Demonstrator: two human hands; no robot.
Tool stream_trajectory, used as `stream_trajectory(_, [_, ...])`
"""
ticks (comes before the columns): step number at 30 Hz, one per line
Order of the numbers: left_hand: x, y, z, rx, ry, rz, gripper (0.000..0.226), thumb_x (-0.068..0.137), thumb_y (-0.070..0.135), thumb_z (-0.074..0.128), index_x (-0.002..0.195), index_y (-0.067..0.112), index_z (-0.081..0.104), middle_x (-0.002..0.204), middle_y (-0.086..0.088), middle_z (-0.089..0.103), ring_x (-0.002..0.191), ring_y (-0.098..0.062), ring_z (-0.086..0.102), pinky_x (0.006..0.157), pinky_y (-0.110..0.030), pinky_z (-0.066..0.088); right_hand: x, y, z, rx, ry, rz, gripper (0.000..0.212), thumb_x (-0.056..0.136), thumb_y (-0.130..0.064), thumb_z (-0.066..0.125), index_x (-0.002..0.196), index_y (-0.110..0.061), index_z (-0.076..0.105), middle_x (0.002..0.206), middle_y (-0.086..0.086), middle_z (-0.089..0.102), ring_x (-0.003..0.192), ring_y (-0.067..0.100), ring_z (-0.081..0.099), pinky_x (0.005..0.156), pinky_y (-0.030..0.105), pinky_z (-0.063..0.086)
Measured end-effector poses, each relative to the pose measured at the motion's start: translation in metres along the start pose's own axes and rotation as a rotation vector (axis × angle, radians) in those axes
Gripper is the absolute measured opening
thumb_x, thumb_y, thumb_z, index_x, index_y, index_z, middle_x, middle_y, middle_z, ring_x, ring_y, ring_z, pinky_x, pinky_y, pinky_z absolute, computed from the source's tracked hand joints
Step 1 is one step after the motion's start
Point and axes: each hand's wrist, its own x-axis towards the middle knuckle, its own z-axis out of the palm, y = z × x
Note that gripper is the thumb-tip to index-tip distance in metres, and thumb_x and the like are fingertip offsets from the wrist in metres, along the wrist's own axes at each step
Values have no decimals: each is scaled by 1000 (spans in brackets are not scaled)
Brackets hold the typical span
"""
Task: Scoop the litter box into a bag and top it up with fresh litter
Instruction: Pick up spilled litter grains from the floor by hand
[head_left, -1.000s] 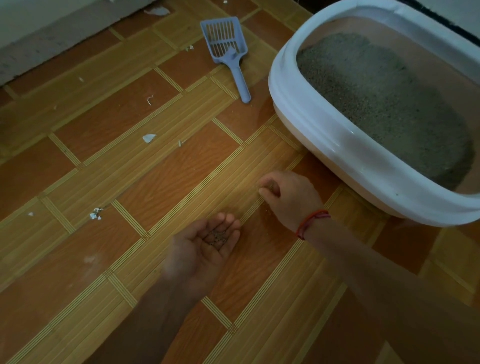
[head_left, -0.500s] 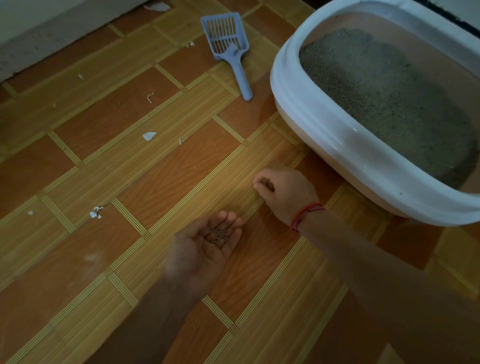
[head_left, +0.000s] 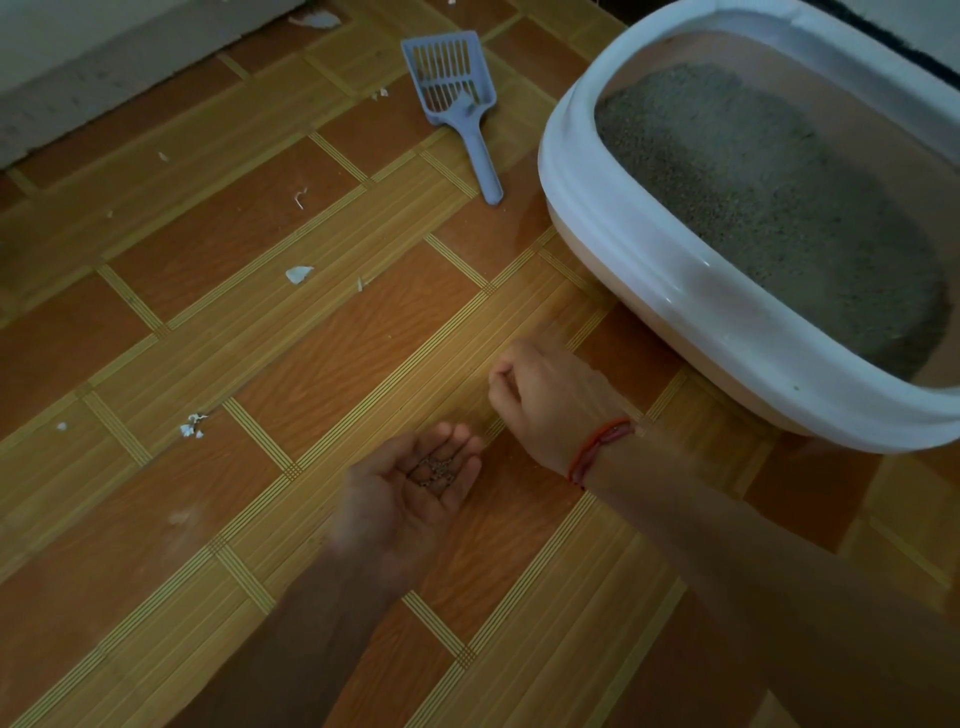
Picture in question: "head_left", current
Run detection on person's left forearm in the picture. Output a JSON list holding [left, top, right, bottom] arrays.
[[168, 536, 423, 728]]

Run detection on white cat litter box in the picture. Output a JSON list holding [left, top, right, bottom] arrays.
[[537, 0, 960, 456]]

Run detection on dark litter grains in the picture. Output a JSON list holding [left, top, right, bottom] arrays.
[[408, 453, 460, 496]]

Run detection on person's left hand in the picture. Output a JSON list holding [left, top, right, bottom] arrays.
[[328, 421, 486, 595]]

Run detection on person's right hand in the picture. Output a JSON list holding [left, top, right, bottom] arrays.
[[487, 339, 637, 481]]

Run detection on red thread bracelet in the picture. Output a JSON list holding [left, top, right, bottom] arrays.
[[567, 417, 637, 489]]

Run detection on person's right forearm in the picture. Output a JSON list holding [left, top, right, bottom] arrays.
[[573, 431, 960, 728]]

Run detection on grey cat litter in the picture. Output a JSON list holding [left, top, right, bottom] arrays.
[[594, 63, 954, 382]]

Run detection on blue plastic litter scoop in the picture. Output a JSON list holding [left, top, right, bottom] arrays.
[[400, 30, 505, 207]]

